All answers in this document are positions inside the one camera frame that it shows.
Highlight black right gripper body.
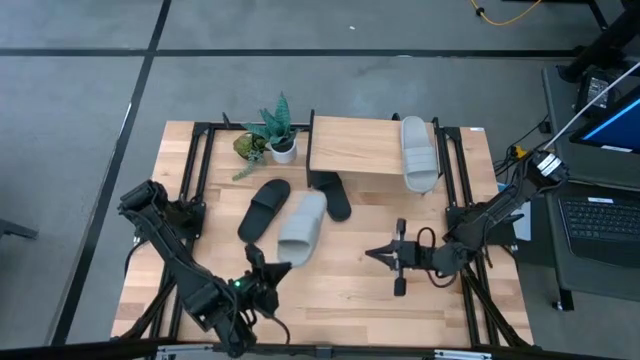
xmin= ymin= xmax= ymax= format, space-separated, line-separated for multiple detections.
xmin=393 ymin=218 xmax=435 ymax=297

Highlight wooden shelf with black legs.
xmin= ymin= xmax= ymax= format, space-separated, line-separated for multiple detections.
xmin=305 ymin=108 xmax=445 ymax=190

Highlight black cable bundle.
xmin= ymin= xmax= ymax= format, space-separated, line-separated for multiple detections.
xmin=492 ymin=115 xmax=551 ymax=179

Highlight black crossbar with silver brackets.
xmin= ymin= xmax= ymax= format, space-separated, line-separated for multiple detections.
xmin=0 ymin=337 xmax=640 ymax=360

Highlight black foam slide sandal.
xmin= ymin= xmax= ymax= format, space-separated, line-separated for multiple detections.
xmin=236 ymin=178 xmax=292 ymax=245
xmin=312 ymin=169 xmax=353 ymax=223

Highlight grey foam slide sandal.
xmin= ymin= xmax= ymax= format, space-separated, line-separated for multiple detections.
xmin=276 ymin=191 xmax=329 ymax=269
xmin=399 ymin=114 xmax=441 ymax=195

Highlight white rod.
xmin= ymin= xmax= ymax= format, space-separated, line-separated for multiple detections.
xmin=542 ymin=59 xmax=640 ymax=151

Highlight monitor with blue screen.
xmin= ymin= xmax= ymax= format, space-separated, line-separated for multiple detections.
xmin=568 ymin=84 xmax=640 ymax=155

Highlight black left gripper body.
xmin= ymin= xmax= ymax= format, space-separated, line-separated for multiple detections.
xmin=233 ymin=243 xmax=282 ymax=320

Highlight black furniture foot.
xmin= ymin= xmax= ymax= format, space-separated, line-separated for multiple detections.
xmin=0 ymin=218 xmax=40 ymax=241

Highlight black power brick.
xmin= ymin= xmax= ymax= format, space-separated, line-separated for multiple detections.
xmin=574 ymin=69 xmax=615 ymax=115

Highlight small trailing succulent plant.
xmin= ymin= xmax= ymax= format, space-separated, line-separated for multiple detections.
xmin=231 ymin=130 xmax=271 ymax=182

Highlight snake plant in white pot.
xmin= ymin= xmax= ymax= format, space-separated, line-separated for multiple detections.
xmin=239 ymin=91 xmax=302 ymax=165

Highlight black laptop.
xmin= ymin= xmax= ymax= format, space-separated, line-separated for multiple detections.
xmin=557 ymin=193 xmax=640 ymax=269

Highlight yellow floor cable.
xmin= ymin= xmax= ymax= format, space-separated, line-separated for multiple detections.
xmin=468 ymin=0 xmax=544 ymax=27

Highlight white paper sheet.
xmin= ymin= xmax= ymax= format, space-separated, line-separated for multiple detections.
xmin=514 ymin=213 xmax=532 ymax=242

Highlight black diagonal pole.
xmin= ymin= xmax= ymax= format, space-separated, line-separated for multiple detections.
xmin=557 ymin=0 xmax=640 ymax=84

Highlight black metal table frame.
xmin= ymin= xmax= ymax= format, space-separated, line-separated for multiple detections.
xmin=112 ymin=110 xmax=534 ymax=351

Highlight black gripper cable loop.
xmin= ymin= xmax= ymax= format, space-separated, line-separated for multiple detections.
xmin=417 ymin=226 xmax=459 ymax=290

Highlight dark grey desk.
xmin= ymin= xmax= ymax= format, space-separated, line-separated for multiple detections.
xmin=542 ymin=64 xmax=640 ymax=312

